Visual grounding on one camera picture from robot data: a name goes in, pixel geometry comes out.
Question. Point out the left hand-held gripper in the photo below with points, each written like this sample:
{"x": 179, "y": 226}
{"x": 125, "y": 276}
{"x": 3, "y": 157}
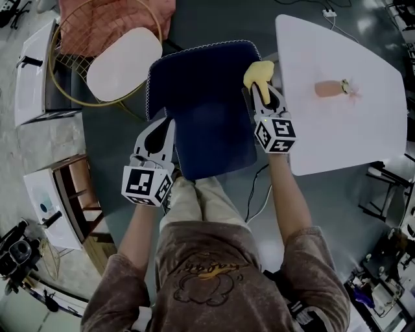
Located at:
{"x": 142, "y": 184}

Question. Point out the black office chair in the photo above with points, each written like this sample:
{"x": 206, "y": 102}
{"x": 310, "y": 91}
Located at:
{"x": 13, "y": 11}

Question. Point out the black faucet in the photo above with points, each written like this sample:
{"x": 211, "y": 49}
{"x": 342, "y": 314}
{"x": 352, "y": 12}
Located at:
{"x": 30, "y": 61}
{"x": 52, "y": 218}

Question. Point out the black shelf rack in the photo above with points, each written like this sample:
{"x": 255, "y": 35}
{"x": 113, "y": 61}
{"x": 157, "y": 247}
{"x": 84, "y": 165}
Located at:
{"x": 405, "y": 32}

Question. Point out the person's right forearm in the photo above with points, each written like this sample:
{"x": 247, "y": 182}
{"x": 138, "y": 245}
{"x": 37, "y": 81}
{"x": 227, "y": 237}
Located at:
{"x": 288, "y": 201}

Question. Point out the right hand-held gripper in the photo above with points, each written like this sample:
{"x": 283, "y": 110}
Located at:
{"x": 279, "y": 133}

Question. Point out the white sink cabinet black frame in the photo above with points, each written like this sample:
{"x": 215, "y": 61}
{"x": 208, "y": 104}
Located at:
{"x": 30, "y": 90}

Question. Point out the white desk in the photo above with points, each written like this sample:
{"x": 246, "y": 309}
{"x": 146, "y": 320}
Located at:
{"x": 19, "y": 314}

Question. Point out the person's brown shirt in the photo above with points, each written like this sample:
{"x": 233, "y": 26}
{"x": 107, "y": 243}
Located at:
{"x": 207, "y": 291}

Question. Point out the person's left forearm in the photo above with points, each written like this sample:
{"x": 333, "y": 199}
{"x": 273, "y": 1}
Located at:
{"x": 139, "y": 233}

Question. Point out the dark blue chair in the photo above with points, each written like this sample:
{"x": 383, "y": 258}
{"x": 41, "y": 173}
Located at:
{"x": 207, "y": 97}

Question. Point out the pink cushion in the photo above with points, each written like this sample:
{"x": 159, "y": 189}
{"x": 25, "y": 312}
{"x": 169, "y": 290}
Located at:
{"x": 97, "y": 26}

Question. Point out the white power strip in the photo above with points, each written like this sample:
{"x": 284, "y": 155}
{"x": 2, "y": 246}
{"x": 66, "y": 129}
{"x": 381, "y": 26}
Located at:
{"x": 329, "y": 13}

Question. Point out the wooden slat board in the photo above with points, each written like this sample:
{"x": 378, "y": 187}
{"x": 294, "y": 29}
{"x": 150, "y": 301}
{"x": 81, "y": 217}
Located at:
{"x": 100, "y": 256}

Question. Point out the yellow cloth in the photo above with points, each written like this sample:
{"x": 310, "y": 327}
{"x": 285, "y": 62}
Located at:
{"x": 257, "y": 73}

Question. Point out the white sink cabinet wooden frame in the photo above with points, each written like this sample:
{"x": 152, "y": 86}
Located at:
{"x": 45, "y": 201}

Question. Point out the cluttered workbench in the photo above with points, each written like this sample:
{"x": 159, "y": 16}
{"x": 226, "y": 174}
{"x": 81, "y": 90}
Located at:
{"x": 382, "y": 291}

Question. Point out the white table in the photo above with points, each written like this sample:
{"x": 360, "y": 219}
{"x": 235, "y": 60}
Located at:
{"x": 340, "y": 136}

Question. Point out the person's beige trousers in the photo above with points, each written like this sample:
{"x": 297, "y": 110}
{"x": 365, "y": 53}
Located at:
{"x": 207, "y": 201}

